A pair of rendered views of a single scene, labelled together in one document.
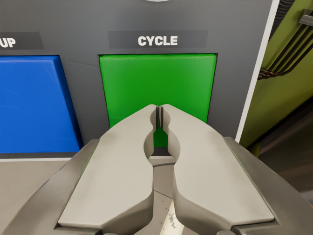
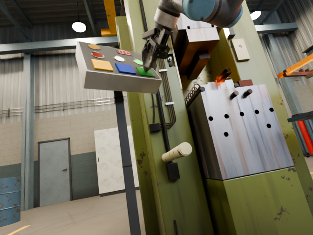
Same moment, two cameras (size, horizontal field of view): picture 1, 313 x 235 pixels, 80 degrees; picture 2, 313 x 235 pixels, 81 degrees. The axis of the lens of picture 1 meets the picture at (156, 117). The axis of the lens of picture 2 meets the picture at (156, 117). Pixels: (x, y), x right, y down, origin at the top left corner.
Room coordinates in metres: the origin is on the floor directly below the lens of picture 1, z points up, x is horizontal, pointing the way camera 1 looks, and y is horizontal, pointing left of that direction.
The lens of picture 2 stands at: (-0.58, 0.39, 0.58)
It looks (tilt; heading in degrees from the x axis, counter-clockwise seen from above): 15 degrees up; 328
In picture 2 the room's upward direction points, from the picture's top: 10 degrees counter-clockwise
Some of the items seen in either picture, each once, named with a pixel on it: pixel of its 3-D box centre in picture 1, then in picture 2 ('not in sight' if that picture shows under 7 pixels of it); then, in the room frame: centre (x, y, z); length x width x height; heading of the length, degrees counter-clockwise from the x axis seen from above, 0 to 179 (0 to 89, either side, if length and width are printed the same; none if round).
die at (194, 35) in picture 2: not in sight; (193, 54); (0.24, -0.53, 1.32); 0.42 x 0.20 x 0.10; 156
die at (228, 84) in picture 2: not in sight; (204, 100); (0.24, -0.53, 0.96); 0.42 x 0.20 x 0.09; 156
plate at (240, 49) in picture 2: not in sight; (240, 49); (0.04, -0.79, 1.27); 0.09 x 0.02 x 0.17; 66
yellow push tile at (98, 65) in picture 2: not in sight; (102, 66); (0.07, 0.20, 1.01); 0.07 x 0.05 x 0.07; 91
